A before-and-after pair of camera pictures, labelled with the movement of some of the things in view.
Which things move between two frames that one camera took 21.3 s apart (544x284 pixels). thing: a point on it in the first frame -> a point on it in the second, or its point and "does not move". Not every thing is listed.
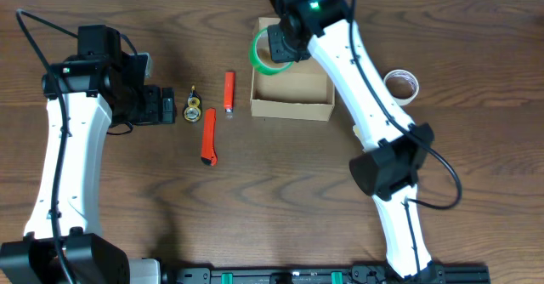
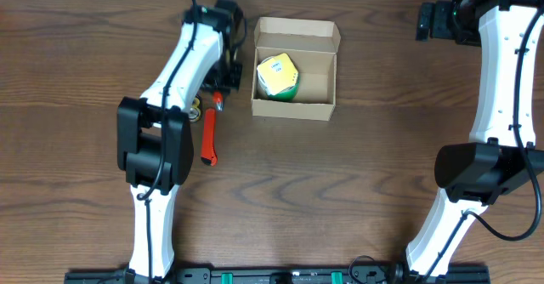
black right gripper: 282,47 -> 427,21
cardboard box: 304,91 does not move
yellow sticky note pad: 356,130 -> 277,73
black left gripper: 155,105 -> 225,80
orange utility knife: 207,149 does not move
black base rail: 358,273 does not move
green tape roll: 253,55 -> 286,94
